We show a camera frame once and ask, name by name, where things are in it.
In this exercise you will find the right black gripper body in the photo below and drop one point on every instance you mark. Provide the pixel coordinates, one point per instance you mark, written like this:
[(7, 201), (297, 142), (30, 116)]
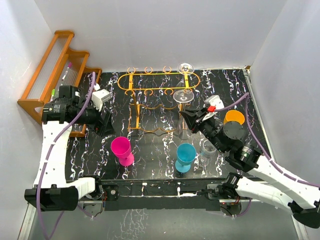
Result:
[(208, 127)]

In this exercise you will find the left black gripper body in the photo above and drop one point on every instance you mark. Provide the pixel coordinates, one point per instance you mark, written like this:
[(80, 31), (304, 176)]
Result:
[(92, 117)]

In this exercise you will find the pink plastic wine glass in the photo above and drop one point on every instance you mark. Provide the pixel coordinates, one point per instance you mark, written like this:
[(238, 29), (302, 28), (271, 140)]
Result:
[(121, 147)]

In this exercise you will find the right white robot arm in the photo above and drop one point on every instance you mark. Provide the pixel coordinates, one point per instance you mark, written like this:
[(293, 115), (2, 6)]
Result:
[(300, 200)]

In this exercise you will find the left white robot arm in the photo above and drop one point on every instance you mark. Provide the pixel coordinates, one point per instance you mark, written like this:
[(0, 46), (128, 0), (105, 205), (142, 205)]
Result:
[(50, 190)]

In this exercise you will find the clear grey wine glass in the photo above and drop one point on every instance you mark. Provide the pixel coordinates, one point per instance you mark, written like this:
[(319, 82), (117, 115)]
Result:
[(207, 153)]

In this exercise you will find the orange plastic wine glass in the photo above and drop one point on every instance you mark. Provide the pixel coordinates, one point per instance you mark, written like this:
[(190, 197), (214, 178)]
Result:
[(234, 116)]

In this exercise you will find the blue plastic wine glass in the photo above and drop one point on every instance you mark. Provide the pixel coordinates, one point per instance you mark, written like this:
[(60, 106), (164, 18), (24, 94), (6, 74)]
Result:
[(186, 153)]

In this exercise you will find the green capped marker pen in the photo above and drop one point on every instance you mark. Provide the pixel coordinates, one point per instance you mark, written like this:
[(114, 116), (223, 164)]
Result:
[(52, 95)]

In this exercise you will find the pink capped marker pen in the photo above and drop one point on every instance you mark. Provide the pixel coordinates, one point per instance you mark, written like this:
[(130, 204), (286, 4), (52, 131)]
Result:
[(66, 71)]

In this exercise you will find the orange wooden stepped shelf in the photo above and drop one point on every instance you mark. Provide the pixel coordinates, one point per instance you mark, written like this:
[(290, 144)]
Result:
[(50, 70)]

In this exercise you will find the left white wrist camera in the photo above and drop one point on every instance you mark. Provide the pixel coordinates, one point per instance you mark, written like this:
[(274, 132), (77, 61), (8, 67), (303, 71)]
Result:
[(99, 97)]

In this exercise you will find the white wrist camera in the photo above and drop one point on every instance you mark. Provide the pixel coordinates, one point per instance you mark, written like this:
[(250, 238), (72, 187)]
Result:
[(215, 101), (99, 97)]

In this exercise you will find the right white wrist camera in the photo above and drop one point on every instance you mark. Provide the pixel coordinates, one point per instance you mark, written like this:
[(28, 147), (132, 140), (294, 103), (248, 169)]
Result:
[(215, 101)]

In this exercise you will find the gold wire wine glass rack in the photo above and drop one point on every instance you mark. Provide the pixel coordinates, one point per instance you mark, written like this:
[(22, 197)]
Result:
[(154, 95)]

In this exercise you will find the black table front rail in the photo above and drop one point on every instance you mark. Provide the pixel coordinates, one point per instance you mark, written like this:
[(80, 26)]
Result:
[(168, 194)]

